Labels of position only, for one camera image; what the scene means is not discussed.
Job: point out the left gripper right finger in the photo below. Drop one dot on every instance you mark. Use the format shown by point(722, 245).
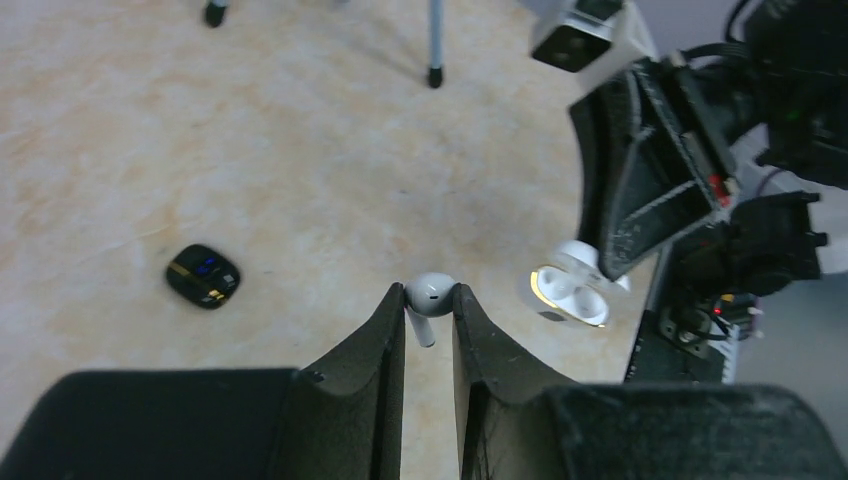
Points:
point(518, 418)

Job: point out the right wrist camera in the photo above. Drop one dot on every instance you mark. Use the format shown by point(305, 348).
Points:
point(593, 40)

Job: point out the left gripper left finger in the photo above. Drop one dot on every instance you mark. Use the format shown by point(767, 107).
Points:
point(338, 418)

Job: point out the white charging case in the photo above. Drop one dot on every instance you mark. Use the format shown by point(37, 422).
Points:
point(570, 285)

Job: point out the black round charging case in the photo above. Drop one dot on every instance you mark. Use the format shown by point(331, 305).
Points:
point(203, 276)

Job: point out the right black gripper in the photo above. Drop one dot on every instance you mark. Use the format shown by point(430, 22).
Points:
point(653, 164)

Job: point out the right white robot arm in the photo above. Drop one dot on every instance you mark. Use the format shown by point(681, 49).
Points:
point(787, 72)

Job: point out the small white earbud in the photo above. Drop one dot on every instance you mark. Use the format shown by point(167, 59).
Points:
point(429, 295)

